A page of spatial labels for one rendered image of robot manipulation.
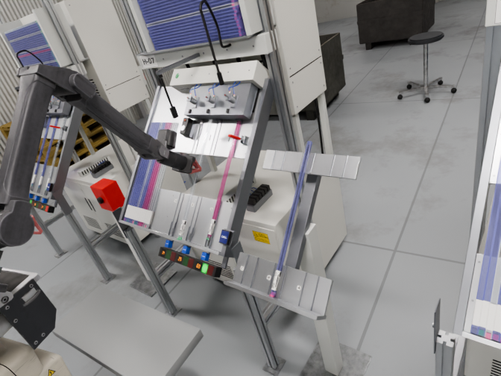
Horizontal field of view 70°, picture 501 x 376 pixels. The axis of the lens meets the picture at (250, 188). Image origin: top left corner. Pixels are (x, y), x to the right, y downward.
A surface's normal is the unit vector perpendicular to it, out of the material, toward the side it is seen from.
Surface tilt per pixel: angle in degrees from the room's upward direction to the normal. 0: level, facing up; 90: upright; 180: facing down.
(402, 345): 0
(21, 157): 90
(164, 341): 0
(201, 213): 44
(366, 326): 0
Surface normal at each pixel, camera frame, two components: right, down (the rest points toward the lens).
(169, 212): -0.57, -0.23
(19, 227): 0.92, 0.01
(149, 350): -0.25, -0.84
